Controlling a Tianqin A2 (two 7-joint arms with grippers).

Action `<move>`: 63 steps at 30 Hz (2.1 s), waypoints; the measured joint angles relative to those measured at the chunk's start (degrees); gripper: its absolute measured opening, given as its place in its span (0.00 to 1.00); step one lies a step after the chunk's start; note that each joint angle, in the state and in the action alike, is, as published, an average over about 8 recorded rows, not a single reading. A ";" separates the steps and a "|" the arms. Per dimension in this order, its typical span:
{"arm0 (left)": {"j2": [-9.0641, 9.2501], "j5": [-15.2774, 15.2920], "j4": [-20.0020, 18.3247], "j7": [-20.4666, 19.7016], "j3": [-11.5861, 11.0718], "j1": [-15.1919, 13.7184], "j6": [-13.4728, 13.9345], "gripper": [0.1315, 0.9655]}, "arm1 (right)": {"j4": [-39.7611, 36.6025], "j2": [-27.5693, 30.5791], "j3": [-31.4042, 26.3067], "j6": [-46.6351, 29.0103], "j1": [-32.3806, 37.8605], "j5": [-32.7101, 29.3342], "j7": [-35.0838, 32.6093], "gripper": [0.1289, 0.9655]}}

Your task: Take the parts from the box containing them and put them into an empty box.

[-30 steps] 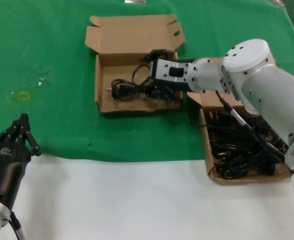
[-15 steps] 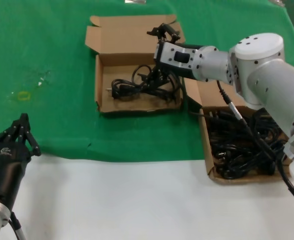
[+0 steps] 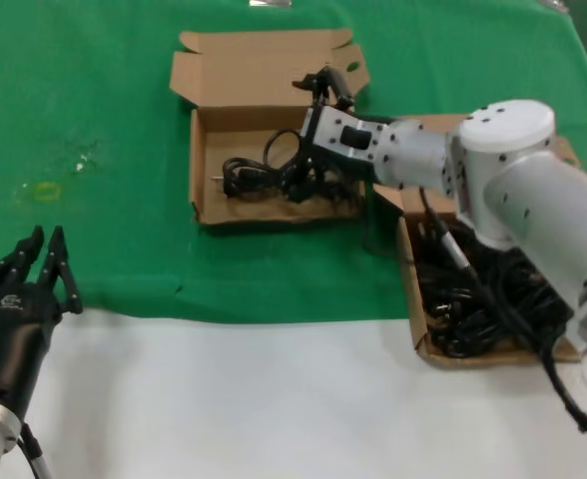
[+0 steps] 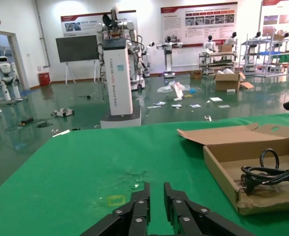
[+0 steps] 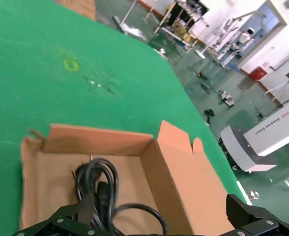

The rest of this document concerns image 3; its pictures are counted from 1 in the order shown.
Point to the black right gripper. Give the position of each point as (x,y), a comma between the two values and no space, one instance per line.
(306,135)

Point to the cardboard box with open lid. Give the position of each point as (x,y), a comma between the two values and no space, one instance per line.
(418,294)

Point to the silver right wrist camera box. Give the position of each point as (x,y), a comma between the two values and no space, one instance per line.
(333,130)

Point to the green table cloth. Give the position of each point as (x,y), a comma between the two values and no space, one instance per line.
(124,100)

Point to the white paper scrap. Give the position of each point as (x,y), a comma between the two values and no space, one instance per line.
(80,167)

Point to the silver metal clip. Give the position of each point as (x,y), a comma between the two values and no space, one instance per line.
(268,3)

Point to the yellow rubber band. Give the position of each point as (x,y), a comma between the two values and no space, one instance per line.
(36,192)

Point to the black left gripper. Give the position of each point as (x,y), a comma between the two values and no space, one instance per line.
(19,324)

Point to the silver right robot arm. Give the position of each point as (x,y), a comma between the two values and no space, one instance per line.
(523,199)

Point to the cardboard box with torn rim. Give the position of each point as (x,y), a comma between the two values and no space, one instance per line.
(253,85)

